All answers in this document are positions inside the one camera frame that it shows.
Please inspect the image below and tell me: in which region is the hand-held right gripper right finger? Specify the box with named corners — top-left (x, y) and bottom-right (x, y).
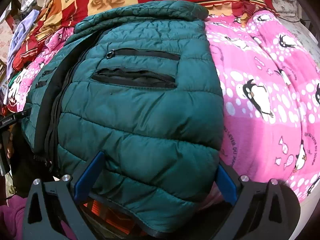
top-left (216, 165), bottom-right (300, 240)

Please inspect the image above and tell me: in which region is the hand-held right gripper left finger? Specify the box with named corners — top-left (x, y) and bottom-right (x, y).
top-left (22, 151), bottom-right (105, 240)

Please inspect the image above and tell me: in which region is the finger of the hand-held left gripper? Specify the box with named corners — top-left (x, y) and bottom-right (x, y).
top-left (14, 107), bottom-right (33, 122)

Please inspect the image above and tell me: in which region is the dark green puffer jacket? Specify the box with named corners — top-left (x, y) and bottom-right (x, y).
top-left (21, 0), bottom-right (225, 233)

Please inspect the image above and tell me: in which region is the person's left hand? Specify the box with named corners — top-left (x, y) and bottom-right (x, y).
top-left (6, 132), bottom-right (14, 159)

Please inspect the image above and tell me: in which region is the red cartoon glove print cloth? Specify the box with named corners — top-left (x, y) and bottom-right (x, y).
top-left (3, 69), bottom-right (32, 113)

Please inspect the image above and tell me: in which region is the orange red striped cloth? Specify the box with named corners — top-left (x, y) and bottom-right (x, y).
top-left (84, 197), bottom-right (144, 232)

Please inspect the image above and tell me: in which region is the red striped frilled cloth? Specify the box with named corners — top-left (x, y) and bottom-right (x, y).
top-left (12, 34), bottom-right (41, 72)

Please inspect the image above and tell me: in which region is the lilac cloth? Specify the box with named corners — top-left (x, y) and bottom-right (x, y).
top-left (6, 9), bottom-right (40, 78)

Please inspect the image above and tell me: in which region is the magenta clothing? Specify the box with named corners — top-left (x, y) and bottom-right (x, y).
top-left (0, 195), bottom-right (77, 240)

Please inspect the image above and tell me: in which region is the pink penguin print blanket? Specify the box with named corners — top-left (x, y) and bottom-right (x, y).
top-left (25, 9), bottom-right (320, 203)

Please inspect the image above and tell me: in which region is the pale floral bed sheet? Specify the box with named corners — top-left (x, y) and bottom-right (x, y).
top-left (265, 0), bottom-right (320, 47)

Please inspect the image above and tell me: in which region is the black cable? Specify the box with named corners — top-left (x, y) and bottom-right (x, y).
top-left (246, 0), bottom-right (312, 24)

